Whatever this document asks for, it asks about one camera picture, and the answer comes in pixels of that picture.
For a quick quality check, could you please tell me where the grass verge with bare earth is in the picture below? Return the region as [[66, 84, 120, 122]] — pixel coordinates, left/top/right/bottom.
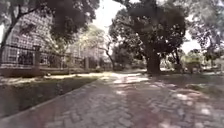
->
[[146, 71, 224, 99]]

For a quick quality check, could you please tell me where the large dark tree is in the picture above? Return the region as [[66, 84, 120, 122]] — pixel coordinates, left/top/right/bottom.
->
[[108, 0, 188, 76]]

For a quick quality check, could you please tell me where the leaning tree with dark crown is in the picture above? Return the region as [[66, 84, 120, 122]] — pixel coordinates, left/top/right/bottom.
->
[[0, 0, 101, 54]]

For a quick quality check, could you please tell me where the thin bent tree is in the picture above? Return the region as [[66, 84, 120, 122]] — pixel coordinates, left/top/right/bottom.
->
[[98, 34, 118, 71]]

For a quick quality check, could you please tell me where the pale multistorey building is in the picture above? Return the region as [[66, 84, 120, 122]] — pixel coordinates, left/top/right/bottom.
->
[[0, 9, 84, 68]]

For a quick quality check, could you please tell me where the metal fence with posts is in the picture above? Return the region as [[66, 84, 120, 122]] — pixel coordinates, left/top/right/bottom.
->
[[0, 44, 114, 78]]

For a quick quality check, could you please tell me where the tree with spreading branches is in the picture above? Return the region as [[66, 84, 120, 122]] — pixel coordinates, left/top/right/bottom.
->
[[184, 0, 224, 69]]

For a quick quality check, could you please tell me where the grey brick path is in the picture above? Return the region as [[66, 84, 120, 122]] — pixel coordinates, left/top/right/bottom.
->
[[0, 71, 224, 128]]

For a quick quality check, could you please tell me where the grass strip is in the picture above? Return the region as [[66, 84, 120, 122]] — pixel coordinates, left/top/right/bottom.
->
[[0, 75, 101, 118]]

